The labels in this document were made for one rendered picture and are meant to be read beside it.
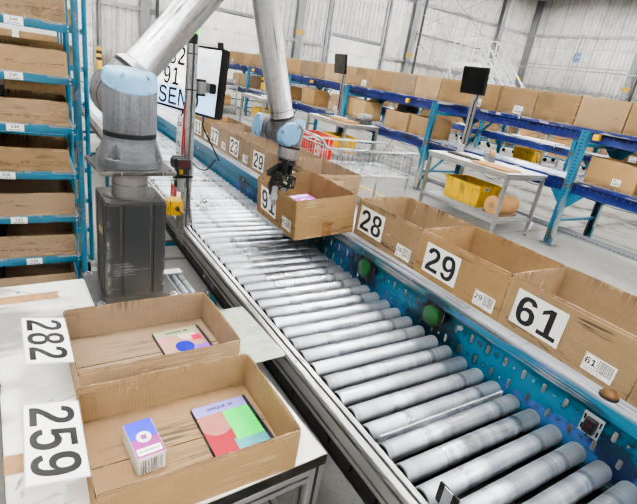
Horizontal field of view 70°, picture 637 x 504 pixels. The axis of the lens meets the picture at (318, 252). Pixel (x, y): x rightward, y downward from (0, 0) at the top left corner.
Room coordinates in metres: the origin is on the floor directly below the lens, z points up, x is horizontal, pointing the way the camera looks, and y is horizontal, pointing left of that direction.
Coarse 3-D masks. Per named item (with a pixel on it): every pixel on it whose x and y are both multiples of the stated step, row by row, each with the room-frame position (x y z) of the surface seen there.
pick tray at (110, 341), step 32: (96, 320) 1.05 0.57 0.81; (128, 320) 1.10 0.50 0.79; (160, 320) 1.16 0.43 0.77; (192, 320) 1.21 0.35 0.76; (224, 320) 1.10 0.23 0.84; (96, 352) 0.98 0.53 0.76; (128, 352) 1.00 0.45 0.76; (160, 352) 1.02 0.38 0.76; (192, 352) 0.93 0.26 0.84; (224, 352) 0.98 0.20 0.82
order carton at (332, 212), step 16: (304, 176) 2.20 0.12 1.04; (320, 176) 2.15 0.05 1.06; (288, 192) 2.16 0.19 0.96; (304, 192) 2.21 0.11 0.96; (320, 192) 2.15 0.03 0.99; (336, 192) 2.03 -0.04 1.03; (352, 192) 1.93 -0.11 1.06; (288, 208) 1.80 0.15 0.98; (304, 208) 1.77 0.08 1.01; (320, 208) 1.81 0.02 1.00; (336, 208) 1.85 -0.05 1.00; (352, 208) 1.90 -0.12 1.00; (304, 224) 1.77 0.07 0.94; (320, 224) 1.81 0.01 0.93; (336, 224) 1.86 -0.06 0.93; (352, 224) 1.91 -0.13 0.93
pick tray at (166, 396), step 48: (96, 384) 0.76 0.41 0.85; (144, 384) 0.81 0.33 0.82; (192, 384) 0.88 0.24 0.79; (240, 384) 0.95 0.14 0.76; (96, 432) 0.72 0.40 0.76; (192, 432) 0.76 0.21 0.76; (288, 432) 0.76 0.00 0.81; (96, 480) 0.61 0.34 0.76; (144, 480) 0.55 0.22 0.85; (192, 480) 0.60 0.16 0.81; (240, 480) 0.65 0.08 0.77
